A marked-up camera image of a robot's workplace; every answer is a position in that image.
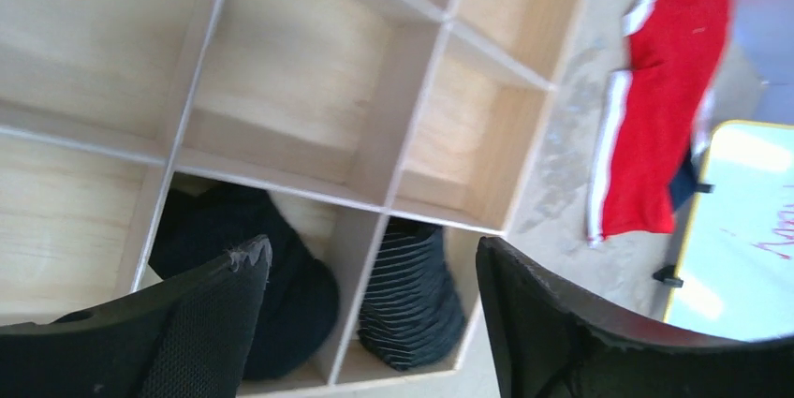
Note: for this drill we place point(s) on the white board with wooden frame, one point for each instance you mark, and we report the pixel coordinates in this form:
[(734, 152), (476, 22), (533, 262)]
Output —
[(733, 273)]

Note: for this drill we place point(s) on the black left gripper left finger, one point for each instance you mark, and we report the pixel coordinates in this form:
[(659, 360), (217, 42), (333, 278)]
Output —
[(187, 336)]

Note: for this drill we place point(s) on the red white blue underwear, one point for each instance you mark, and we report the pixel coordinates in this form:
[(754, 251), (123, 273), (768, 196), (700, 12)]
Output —
[(674, 48)]

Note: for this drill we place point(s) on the black striped underwear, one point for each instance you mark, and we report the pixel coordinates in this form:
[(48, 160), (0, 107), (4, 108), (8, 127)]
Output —
[(411, 315)]

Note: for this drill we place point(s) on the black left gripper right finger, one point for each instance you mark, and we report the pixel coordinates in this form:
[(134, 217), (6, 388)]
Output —
[(552, 338)]

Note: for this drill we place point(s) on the plain black underwear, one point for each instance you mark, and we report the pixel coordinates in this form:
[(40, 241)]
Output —
[(301, 301)]

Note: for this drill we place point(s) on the wooden compartment tray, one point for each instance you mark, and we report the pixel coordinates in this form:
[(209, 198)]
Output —
[(350, 112)]

